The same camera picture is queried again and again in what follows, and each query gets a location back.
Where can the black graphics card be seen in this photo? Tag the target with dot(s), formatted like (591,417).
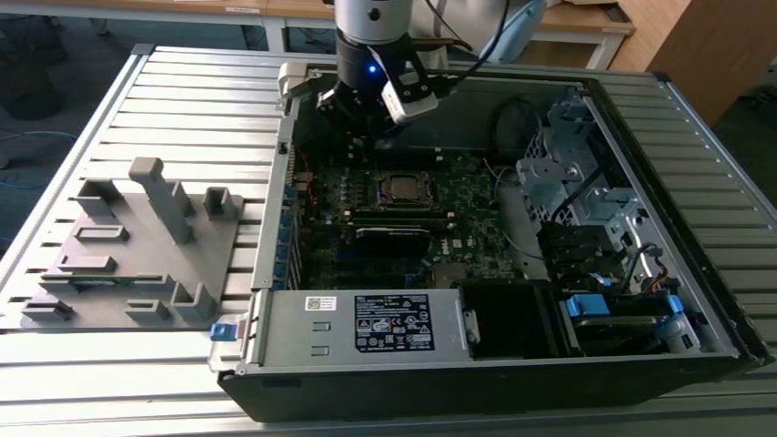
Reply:
(391,246)

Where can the silver metal drive cage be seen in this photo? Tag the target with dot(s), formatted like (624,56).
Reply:
(547,177)

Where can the blue disk carrier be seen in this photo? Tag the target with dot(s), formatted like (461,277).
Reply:
(586,305)

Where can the green motherboard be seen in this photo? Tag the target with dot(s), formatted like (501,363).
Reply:
(481,227)

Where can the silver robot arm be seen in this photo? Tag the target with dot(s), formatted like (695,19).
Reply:
(371,23)

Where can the wooden cabinet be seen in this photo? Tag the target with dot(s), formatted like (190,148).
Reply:
(716,45)

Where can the blue SATA connector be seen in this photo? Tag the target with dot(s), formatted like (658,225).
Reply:
(414,273)

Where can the green RAM stick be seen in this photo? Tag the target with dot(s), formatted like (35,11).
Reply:
(122,281)

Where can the grey parts rack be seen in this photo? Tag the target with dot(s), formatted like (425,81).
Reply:
(153,255)

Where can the CPU socket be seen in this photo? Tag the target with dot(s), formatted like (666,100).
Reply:
(441,205)

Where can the grey power supply unit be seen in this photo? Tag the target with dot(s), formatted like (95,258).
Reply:
(291,332)

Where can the RAM slot white clips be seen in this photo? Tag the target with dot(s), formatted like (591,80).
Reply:
(453,224)
(401,213)

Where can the black office chair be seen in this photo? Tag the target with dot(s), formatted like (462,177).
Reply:
(31,82)

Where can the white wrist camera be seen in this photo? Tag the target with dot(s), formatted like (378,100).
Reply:
(410,98)

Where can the RAM slot black clips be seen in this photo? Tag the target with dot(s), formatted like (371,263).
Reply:
(401,217)

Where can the wooden desk white frame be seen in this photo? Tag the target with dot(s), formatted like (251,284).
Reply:
(576,27)
(182,4)

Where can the square silver CPU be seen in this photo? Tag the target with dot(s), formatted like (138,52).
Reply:
(407,187)

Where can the silver finned chipset heatsink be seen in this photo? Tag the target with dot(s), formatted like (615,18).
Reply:
(450,271)

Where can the blue plastic case latch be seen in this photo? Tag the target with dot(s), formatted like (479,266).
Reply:
(222,332)

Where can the black open PC case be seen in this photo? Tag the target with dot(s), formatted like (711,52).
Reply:
(426,391)

